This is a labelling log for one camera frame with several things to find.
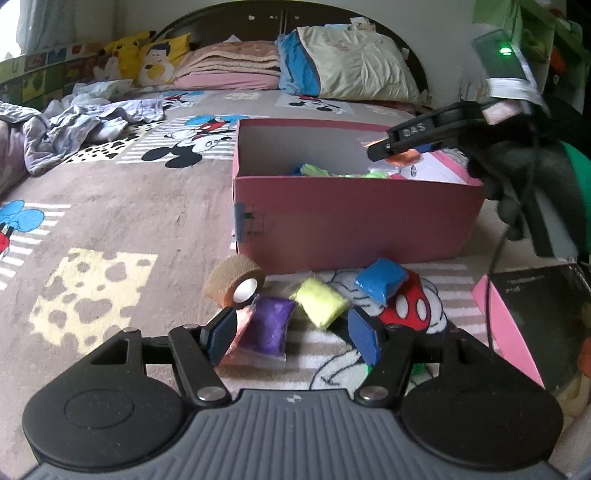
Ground bright green clay bag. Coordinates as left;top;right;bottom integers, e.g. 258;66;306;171
298;163;331;177

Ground yellow clay bag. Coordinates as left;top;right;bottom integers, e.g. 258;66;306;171
290;277;349;330

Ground orange clay bag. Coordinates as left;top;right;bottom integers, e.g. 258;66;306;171
385;149;422;168

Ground cream and blue pillow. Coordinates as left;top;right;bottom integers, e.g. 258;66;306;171
276;26;421;103

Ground light green clay bag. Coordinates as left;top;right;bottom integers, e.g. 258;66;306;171
366;171;400;179

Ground black pink shoe box lid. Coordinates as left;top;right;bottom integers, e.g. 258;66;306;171
472;263;590;395

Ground black gloved right hand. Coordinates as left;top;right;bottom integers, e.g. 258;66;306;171
461;138;590;257

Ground purple clay bag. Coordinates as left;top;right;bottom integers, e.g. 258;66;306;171
238;296;297;360

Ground yellow cartoon plush pillow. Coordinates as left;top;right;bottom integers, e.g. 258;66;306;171
93;31;190;87

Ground Mickey Mouse bed blanket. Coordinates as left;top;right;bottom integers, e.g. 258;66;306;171
1;91;503;479

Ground pink quilted duvet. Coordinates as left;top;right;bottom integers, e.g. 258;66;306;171
1;101;47;195

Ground folded pink beige blanket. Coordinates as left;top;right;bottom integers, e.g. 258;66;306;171
173;40;280;90

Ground brown bandage tape roll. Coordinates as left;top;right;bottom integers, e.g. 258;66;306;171
204;254;266;307

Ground crumpled grey white clothes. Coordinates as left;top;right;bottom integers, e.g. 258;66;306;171
43;80;164;146

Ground blue clay bag on bed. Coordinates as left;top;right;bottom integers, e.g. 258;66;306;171
355;258;409;306

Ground pink cardboard shoe box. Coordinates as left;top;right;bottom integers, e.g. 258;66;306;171
232;118;484;274

